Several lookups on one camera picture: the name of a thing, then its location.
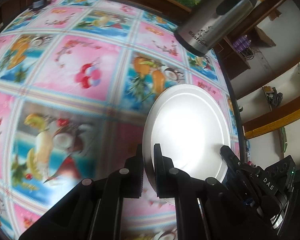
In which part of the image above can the colourful fruit print tablecloth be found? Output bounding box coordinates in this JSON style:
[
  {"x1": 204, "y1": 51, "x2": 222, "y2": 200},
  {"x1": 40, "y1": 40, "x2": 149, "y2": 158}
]
[{"x1": 0, "y1": 0, "x2": 240, "y2": 239}]

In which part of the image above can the stainless steel thermos flask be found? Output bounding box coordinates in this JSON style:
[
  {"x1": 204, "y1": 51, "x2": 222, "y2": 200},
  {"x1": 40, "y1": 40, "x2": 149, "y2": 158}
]
[{"x1": 174, "y1": 0, "x2": 258, "y2": 57}]

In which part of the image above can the white foam plate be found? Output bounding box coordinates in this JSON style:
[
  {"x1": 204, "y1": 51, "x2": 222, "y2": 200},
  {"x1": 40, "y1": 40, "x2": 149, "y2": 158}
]
[{"x1": 142, "y1": 84, "x2": 231, "y2": 190}]

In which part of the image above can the small black device on table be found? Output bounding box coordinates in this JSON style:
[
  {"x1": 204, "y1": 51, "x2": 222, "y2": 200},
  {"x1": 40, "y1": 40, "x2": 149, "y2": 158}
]
[{"x1": 32, "y1": 0, "x2": 47, "y2": 11}]

